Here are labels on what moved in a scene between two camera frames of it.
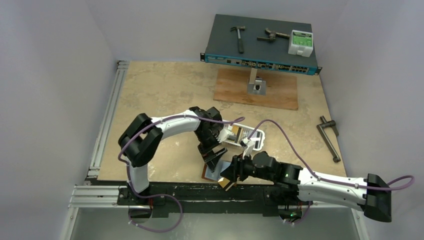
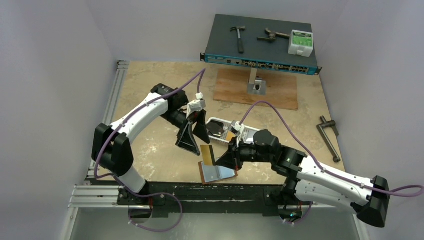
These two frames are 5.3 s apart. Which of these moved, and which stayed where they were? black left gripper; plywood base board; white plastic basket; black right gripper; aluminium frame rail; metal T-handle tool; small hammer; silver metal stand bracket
Moved: black right gripper; black left gripper
Stayed: aluminium frame rail; small hammer; white plastic basket; silver metal stand bracket; metal T-handle tool; plywood base board
